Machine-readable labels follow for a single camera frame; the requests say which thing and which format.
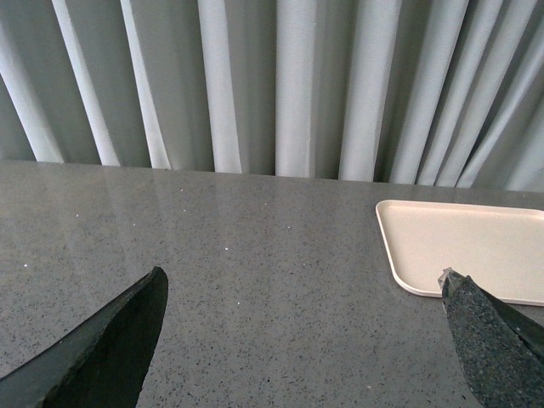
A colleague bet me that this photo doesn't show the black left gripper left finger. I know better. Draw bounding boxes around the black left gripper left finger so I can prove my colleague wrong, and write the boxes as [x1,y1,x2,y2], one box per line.
[1,267,168,407]

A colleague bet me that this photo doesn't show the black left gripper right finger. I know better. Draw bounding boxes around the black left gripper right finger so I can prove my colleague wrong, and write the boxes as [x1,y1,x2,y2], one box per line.
[439,268,543,407]

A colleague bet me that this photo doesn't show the cream rectangular plastic tray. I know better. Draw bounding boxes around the cream rectangular plastic tray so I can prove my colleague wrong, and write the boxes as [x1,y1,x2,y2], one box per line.
[376,200,543,307]

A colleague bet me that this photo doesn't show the grey pleated curtain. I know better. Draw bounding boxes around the grey pleated curtain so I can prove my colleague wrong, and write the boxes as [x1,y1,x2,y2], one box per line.
[1,1,543,191]

